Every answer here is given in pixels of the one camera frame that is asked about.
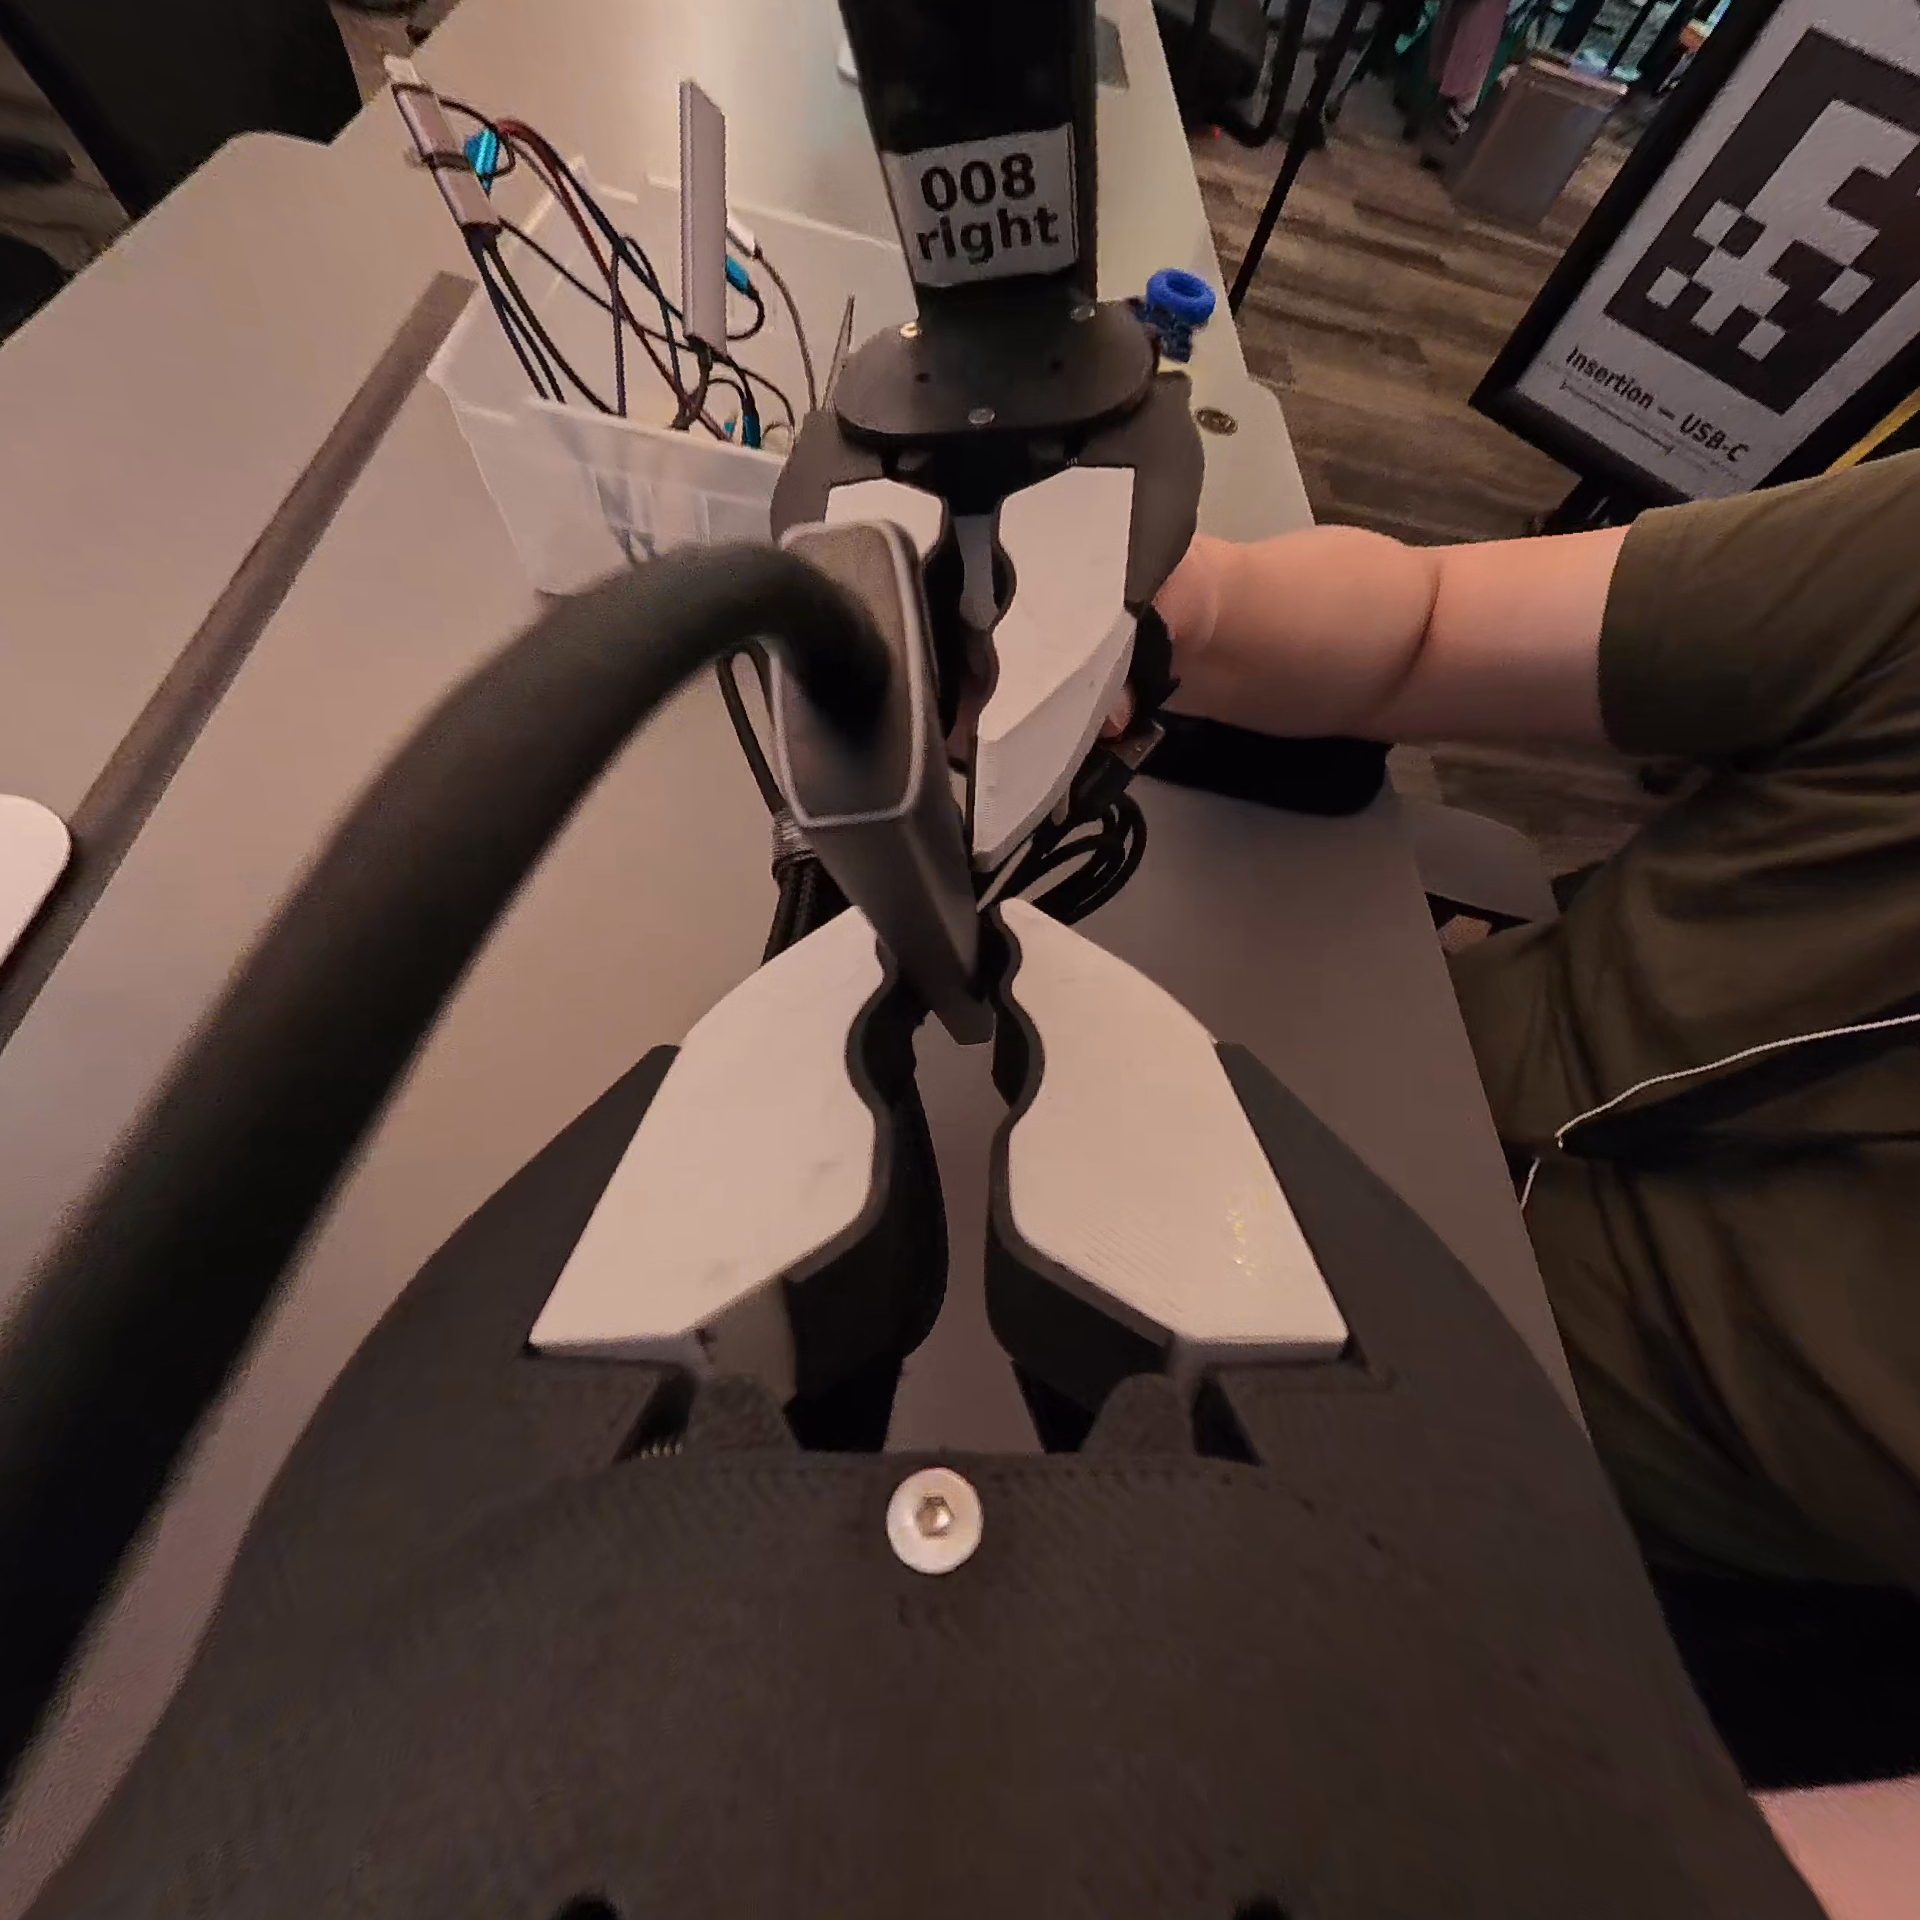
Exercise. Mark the printed marker sign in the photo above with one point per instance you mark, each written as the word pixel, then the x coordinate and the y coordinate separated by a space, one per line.
pixel 1770 224

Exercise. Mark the black pad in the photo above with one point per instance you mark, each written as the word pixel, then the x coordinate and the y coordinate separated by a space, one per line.
pixel 1275 770

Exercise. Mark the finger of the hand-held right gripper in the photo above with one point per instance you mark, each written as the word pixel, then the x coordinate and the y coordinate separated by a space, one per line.
pixel 900 502
pixel 1073 628

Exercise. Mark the grey waste bin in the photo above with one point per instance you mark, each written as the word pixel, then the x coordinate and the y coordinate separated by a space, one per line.
pixel 1537 142

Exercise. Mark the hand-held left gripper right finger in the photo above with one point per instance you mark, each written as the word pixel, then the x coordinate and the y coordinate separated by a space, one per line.
pixel 1155 1184

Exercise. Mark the person's left forearm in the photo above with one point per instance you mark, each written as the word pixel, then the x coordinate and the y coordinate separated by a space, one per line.
pixel 1862 1867

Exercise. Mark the blue plastic knob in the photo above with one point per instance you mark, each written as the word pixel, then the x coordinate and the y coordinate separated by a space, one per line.
pixel 1172 300

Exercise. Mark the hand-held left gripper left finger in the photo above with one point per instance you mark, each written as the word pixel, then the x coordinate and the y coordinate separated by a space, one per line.
pixel 750 1154

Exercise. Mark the clear plastic bin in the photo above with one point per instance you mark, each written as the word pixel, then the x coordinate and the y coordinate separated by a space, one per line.
pixel 629 481

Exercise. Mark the person's right hand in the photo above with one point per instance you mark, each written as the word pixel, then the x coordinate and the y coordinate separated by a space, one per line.
pixel 1200 644

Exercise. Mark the olive green shirt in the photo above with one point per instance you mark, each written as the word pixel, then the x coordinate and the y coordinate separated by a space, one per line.
pixel 1725 901

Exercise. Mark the white rounded object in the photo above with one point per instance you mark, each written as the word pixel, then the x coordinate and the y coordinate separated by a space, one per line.
pixel 27 870

